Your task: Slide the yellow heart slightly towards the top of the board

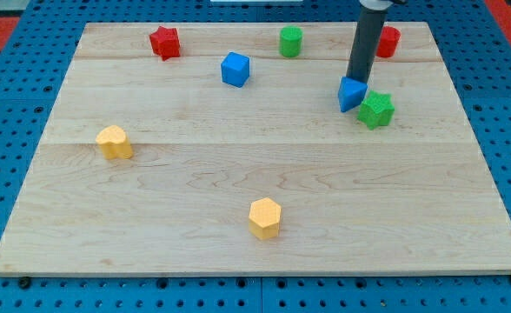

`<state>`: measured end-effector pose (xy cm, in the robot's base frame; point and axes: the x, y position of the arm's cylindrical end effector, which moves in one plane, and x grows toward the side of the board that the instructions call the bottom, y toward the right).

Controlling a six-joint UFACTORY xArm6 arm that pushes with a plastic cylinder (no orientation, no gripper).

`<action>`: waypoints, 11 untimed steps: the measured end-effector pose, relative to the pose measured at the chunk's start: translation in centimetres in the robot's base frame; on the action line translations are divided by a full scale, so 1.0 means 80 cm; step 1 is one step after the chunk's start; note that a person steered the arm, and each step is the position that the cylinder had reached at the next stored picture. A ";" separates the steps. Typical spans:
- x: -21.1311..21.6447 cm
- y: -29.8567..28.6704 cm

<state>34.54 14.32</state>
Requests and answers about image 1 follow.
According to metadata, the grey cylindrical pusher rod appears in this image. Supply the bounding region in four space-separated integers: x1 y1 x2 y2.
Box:
346 0 393 83

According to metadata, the yellow heart block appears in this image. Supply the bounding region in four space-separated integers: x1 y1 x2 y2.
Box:
96 125 134 159

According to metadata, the wooden board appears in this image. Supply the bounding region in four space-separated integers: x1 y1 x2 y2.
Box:
0 22 511 277

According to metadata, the red cylinder block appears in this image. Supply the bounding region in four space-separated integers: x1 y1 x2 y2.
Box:
375 26 401 58

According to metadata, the blue triangle block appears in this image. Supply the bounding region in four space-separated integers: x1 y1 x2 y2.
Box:
337 77 368 113

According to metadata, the green cylinder block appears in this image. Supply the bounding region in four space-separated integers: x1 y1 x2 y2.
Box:
279 26 303 57

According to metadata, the green star block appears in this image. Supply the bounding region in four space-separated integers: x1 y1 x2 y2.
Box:
357 90 395 130

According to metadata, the blue cube block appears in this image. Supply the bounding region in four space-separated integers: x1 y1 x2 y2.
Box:
221 51 250 88

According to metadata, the red star block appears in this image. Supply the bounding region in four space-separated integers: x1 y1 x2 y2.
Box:
149 26 181 61

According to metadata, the yellow hexagon block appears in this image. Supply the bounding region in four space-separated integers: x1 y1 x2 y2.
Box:
249 197 282 240

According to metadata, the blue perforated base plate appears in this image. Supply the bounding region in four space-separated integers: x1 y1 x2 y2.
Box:
0 0 511 312

